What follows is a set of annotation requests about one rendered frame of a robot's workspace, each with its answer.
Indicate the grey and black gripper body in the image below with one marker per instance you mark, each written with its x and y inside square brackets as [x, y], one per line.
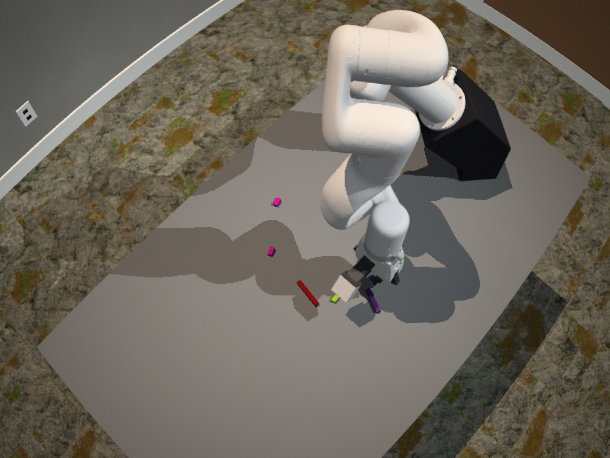
[385, 270]

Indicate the red rod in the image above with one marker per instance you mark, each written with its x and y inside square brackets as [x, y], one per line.
[307, 293]

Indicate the purple rod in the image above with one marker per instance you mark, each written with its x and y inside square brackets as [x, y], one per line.
[372, 300]

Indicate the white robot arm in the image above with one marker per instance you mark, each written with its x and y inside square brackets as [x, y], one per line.
[380, 136]

